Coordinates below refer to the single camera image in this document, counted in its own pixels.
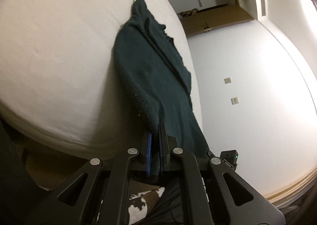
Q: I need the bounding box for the dark green garment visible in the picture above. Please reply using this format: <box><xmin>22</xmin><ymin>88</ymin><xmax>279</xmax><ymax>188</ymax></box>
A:
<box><xmin>113</xmin><ymin>0</ymin><xmax>209</xmax><ymax>176</ymax></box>

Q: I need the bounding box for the brown white patterned cloth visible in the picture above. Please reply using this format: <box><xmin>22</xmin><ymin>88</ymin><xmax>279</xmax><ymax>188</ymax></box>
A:
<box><xmin>128</xmin><ymin>187</ymin><xmax>165</xmax><ymax>224</ymax></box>

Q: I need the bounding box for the brown wooden door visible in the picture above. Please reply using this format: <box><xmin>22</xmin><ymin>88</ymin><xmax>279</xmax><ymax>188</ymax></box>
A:
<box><xmin>180</xmin><ymin>5</ymin><xmax>254</xmax><ymax>37</ymax></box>

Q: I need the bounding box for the person in doorway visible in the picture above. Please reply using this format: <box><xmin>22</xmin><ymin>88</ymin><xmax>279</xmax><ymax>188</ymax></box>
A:
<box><xmin>178</xmin><ymin>9</ymin><xmax>199</xmax><ymax>18</ymax></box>

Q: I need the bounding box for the white bed mattress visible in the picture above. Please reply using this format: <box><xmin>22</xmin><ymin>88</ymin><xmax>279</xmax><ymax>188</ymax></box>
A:
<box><xmin>1</xmin><ymin>0</ymin><xmax>195</xmax><ymax>159</ymax></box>

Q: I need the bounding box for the lower wall socket plate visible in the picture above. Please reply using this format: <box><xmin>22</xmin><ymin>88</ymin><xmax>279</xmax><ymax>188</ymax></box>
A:
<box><xmin>231</xmin><ymin>97</ymin><xmax>239</xmax><ymax>104</ymax></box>

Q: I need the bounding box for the upper wall switch plate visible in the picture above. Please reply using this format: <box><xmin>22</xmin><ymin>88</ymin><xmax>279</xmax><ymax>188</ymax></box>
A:
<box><xmin>224</xmin><ymin>78</ymin><xmax>231</xmax><ymax>84</ymax></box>

